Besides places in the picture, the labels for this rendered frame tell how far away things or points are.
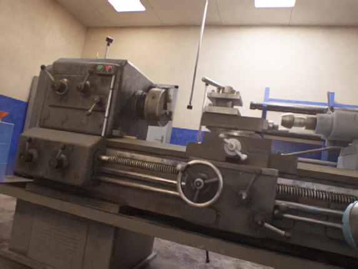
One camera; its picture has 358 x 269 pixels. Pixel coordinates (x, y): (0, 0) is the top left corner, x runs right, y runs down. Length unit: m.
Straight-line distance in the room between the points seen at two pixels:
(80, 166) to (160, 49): 4.27
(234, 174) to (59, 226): 1.07
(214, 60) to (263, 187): 4.08
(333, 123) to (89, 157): 1.31
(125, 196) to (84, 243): 0.34
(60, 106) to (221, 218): 1.20
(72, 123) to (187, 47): 3.88
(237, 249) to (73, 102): 1.25
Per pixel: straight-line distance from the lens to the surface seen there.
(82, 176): 1.46
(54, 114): 1.81
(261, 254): 1.19
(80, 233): 1.61
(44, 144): 1.64
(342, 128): 1.54
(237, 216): 1.16
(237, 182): 1.14
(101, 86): 1.62
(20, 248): 1.95
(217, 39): 5.21
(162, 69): 5.27
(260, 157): 1.14
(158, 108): 1.59
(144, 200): 1.46
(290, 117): 1.53
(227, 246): 1.19
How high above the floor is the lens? 0.79
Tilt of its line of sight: 4 degrees up
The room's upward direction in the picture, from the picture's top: 9 degrees clockwise
